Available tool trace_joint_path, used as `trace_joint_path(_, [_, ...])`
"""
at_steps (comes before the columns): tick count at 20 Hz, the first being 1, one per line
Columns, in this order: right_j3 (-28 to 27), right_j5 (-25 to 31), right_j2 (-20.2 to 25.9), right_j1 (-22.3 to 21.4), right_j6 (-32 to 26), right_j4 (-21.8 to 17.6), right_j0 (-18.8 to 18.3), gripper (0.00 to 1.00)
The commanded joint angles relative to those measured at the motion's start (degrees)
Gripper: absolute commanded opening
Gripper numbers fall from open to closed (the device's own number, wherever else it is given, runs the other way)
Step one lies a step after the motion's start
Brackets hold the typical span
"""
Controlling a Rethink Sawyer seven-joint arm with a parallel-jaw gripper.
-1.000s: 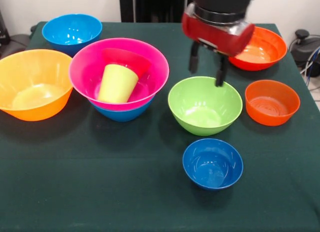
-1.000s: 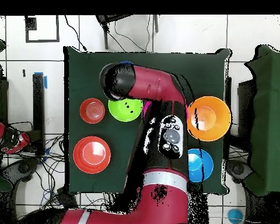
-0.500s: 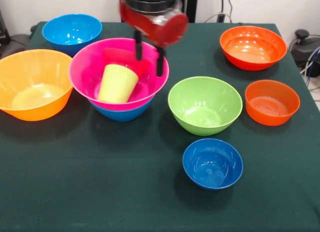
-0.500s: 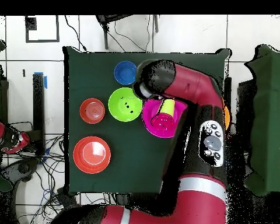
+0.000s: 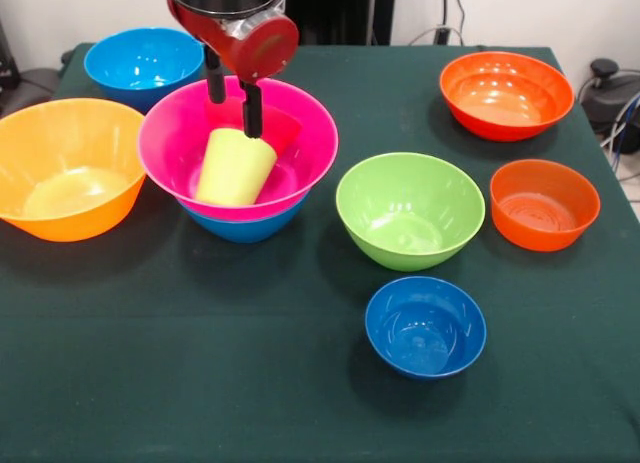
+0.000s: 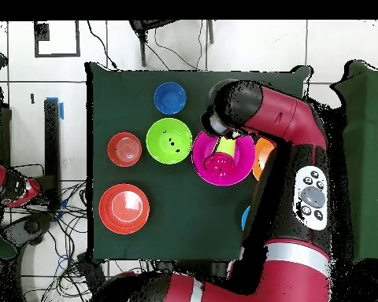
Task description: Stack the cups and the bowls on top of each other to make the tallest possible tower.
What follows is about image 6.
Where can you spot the lime green plastic bowl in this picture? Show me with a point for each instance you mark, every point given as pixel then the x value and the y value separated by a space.
pixel 168 148

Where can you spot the lime green plastic cup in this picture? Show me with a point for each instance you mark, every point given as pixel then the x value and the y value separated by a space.
pixel 226 145

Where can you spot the large pink plastic bowl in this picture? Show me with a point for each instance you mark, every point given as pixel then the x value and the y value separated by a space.
pixel 245 160

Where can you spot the small dark blue bowl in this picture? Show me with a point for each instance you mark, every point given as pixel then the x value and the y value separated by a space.
pixel 170 98

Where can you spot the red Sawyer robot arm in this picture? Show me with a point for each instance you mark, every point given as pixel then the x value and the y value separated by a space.
pixel 286 119

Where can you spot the small red-orange plastic bowl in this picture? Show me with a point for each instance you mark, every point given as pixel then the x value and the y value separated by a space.
pixel 124 149

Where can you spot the large orange plastic bowl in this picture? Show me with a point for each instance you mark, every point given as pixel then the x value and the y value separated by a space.
pixel 261 154

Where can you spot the light blue plastic bowl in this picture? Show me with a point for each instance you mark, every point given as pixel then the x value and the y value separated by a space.
pixel 245 217

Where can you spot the wide red-orange plastic bowl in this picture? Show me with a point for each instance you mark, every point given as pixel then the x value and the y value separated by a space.
pixel 124 209

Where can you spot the long black bar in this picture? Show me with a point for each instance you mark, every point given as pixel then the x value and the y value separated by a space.
pixel 52 157

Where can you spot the blue tape strip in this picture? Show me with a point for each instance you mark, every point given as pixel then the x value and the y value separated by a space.
pixel 61 110

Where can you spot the black power brick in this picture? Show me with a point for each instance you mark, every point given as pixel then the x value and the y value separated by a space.
pixel 89 270

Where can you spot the small black floor marker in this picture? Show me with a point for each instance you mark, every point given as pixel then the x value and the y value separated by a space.
pixel 32 98

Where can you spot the black round floor stand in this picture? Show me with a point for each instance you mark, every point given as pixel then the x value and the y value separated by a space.
pixel 28 226

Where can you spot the black camera tripod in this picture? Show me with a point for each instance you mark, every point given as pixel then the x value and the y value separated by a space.
pixel 143 53

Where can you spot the black square floor frame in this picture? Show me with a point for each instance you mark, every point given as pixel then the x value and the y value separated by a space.
pixel 41 31

